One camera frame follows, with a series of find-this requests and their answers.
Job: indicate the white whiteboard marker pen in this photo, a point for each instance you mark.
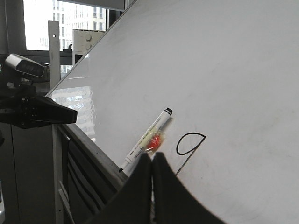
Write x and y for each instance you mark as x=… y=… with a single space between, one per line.
x=142 y=144

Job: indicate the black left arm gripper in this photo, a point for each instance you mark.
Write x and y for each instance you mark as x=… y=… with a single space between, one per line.
x=22 y=107

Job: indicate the red round magnet with tape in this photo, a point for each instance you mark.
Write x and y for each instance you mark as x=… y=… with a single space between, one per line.
x=155 y=143

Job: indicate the white box appliance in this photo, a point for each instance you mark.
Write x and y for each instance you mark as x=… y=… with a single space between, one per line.
x=83 y=41

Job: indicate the white whiteboard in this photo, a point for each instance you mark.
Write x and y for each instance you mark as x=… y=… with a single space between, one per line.
x=229 y=70

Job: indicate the silver depth camera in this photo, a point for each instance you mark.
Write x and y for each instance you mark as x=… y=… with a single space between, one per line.
x=28 y=68

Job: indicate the grey cabinet below whiteboard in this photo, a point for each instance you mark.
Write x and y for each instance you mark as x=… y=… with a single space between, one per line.
x=48 y=179

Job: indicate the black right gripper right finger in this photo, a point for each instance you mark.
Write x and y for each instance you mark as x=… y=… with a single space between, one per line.
x=173 y=202

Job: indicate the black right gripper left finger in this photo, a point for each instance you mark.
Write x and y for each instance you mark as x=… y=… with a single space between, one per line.
x=131 y=205

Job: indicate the grey metal whiteboard tray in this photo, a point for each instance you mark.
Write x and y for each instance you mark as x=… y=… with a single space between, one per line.
x=107 y=167

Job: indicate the white perforated metal post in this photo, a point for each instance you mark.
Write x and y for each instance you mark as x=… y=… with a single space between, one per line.
x=54 y=53

